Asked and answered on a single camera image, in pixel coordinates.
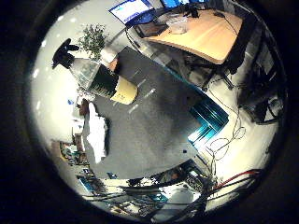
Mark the cluttered wooden shelf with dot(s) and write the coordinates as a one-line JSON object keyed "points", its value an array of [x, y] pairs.
{"points": [[73, 152]]}

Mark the white checkered cloth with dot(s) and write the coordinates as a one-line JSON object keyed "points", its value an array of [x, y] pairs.
{"points": [[96, 133]]}

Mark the light wooden desk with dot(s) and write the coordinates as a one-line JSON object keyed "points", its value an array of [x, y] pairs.
{"points": [[202, 34]]}

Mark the computer monitor with blue screen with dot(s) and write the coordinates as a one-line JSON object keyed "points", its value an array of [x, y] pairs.
{"points": [[132, 11]]}

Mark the green potted plant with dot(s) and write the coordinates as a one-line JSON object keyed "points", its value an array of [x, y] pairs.
{"points": [[92, 40]]}

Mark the dark tray on desk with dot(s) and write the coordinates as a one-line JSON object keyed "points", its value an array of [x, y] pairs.
{"points": [[152, 29]]}

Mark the aluminium table frame profile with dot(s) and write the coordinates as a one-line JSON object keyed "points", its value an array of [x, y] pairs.
{"points": [[208, 118]]}

